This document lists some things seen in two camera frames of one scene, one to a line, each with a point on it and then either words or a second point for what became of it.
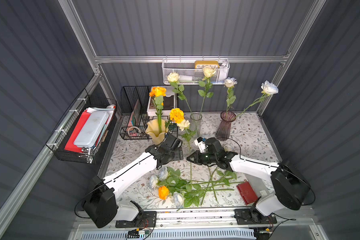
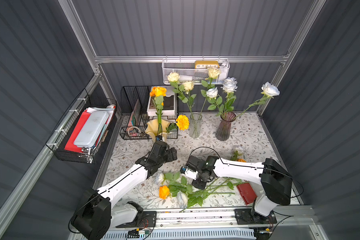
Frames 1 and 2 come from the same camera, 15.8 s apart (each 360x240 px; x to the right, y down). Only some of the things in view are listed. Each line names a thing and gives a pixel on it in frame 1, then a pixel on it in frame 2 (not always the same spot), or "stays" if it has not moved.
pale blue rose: (162, 173) → (213, 98)
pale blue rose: (268, 89) stays
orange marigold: (177, 115) → (182, 122)
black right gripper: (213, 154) → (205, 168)
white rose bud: (184, 124) → (188, 86)
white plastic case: (91, 128) stays
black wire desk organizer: (134, 118) stays
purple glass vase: (223, 131) stays
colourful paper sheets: (135, 119) stays
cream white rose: (173, 78) stays
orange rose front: (163, 192) stays
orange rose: (158, 93) stays
